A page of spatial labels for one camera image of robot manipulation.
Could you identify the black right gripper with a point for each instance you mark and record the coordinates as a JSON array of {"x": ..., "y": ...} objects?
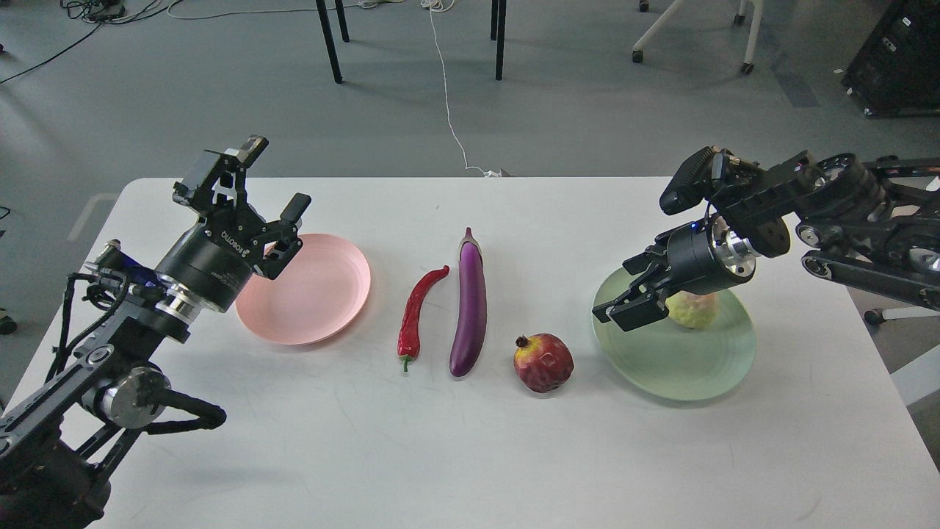
[{"x": 700, "y": 257}]

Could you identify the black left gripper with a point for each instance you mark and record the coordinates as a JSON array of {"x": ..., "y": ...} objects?
[{"x": 230, "y": 243}]

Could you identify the green pink guava fruit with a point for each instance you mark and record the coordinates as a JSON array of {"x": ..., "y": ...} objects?
[{"x": 693, "y": 311}]

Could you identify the red pomegranate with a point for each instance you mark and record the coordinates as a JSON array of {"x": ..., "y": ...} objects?
[{"x": 542, "y": 362}]

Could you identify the red chili pepper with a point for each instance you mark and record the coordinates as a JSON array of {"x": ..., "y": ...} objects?
[{"x": 408, "y": 339}]

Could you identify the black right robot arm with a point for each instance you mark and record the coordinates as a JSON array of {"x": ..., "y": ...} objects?
[{"x": 862, "y": 229}]

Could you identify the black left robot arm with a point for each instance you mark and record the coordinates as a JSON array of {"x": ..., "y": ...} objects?
[{"x": 62, "y": 444}]

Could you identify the green plate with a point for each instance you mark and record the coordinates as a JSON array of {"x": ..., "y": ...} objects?
[{"x": 684, "y": 364}]

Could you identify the pink plate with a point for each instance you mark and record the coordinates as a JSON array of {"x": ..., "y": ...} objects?
[{"x": 317, "y": 295}]

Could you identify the black table legs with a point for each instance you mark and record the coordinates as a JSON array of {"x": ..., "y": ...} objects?
[{"x": 425, "y": 44}]

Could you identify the purple eggplant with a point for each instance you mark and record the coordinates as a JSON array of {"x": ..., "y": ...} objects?
[{"x": 473, "y": 311}]

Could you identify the black equipment case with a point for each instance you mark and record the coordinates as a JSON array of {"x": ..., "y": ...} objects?
[{"x": 895, "y": 73}]

